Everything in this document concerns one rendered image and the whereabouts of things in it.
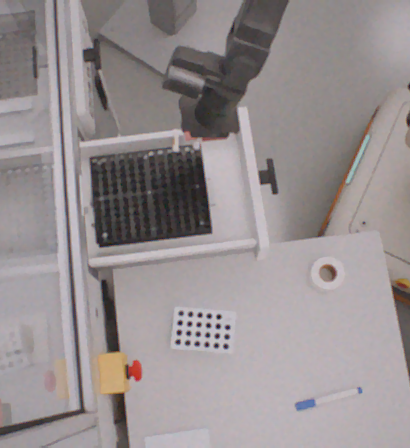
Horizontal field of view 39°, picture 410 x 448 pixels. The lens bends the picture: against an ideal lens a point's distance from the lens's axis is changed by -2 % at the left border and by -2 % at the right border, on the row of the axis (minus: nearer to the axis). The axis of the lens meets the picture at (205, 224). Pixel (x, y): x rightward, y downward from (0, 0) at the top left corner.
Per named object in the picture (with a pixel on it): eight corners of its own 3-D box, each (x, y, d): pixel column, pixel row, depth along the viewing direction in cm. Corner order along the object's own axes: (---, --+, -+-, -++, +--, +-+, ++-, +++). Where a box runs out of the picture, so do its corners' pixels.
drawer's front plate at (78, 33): (87, 21, 131) (77, -9, 121) (95, 135, 124) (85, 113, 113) (79, 22, 131) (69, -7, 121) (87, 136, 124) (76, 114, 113)
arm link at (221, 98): (246, 101, 88) (252, 71, 90) (204, 86, 87) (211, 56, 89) (231, 121, 94) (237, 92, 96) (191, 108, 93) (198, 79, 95)
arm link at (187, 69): (259, 65, 82) (259, 34, 88) (183, 37, 80) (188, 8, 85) (228, 125, 91) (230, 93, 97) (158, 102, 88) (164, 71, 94)
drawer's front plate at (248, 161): (243, 128, 124) (246, 105, 113) (264, 260, 117) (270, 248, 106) (235, 129, 124) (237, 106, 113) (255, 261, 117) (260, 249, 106)
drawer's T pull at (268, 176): (271, 159, 114) (272, 156, 112) (278, 195, 112) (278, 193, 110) (253, 161, 114) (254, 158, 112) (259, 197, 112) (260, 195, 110)
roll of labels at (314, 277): (321, 253, 123) (325, 249, 119) (347, 274, 122) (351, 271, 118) (301, 278, 121) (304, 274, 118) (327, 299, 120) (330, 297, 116)
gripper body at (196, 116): (236, 136, 101) (252, 117, 95) (180, 134, 98) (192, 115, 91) (232, 103, 103) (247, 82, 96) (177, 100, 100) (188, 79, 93)
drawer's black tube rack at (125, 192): (201, 155, 121) (200, 143, 114) (212, 237, 116) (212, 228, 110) (95, 168, 120) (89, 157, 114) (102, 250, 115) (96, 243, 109)
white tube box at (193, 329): (235, 313, 120) (236, 311, 116) (231, 354, 117) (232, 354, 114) (175, 308, 120) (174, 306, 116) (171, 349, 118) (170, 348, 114)
